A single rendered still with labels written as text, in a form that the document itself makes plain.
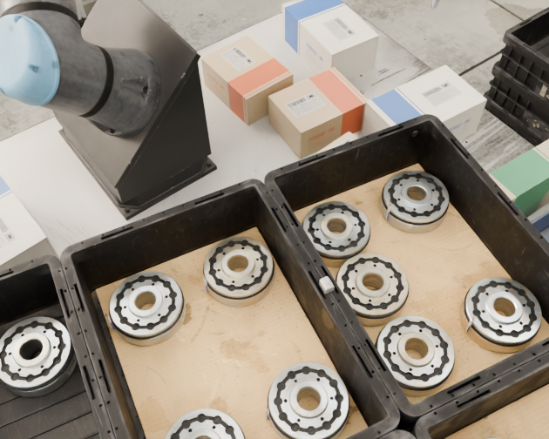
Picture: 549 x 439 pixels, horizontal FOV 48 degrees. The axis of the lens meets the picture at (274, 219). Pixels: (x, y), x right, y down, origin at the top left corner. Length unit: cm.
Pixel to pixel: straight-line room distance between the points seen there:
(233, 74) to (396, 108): 34
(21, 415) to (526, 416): 65
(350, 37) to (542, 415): 83
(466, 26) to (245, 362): 216
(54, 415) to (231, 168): 58
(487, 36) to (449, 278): 192
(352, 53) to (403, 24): 141
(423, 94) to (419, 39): 144
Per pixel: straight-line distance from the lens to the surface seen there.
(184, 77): 102
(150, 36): 110
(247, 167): 121
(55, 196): 125
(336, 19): 141
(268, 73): 129
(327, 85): 126
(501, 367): 79
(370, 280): 90
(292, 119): 119
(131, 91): 102
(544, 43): 196
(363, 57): 138
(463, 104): 124
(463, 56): 264
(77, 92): 97
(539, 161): 114
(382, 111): 120
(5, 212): 113
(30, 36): 94
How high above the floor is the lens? 162
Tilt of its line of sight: 54 degrees down
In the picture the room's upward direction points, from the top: 2 degrees counter-clockwise
